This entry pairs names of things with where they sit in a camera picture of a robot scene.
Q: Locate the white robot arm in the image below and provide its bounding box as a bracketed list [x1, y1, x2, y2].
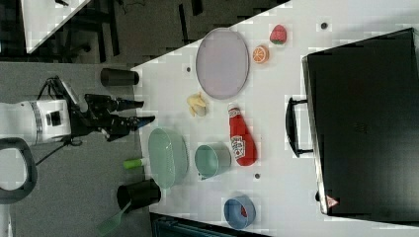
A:
[1, 94, 155, 146]

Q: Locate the plush strawberry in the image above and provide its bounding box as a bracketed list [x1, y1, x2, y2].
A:
[270, 25, 288, 44]

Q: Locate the black cylinder table post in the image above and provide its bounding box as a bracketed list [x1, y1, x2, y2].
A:
[101, 68, 139, 87]

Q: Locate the yellow plush banana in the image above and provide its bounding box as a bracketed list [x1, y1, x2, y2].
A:
[187, 92, 207, 117]

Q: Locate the blue bowl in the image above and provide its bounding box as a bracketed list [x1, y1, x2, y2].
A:
[223, 195, 256, 229]

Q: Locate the green plastic cup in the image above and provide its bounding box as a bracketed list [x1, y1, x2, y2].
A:
[195, 143, 231, 180]

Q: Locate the green spatula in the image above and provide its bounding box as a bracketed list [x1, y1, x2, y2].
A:
[97, 202, 131, 237]

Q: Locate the black curved stand frame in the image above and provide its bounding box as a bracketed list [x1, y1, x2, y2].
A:
[0, 137, 38, 204]

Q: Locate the red plush ketchup bottle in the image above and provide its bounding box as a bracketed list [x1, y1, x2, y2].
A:
[227, 104, 257, 166]

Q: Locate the plush orange slice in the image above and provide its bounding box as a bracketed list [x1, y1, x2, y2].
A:
[252, 45, 270, 63]

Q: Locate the black cylinder post near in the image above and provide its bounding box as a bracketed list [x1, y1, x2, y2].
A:
[117, 179, 161, 213]

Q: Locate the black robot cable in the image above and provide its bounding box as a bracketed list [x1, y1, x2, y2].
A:
[34, 76, 83, 167]

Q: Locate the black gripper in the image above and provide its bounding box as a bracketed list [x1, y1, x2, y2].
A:
[68, 94, 155, 141]

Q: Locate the grey round plate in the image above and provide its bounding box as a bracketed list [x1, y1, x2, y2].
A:
[196, 28, 249, 100]

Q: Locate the green perforated strainer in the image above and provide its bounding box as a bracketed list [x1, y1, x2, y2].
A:
[148, 127, 189, 189]

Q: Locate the black toaster oven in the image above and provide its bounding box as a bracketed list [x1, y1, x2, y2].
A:
[301, 28, 419, 226]

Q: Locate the green white marker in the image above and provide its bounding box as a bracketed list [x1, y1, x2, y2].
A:
[123, 158, 149, 170]

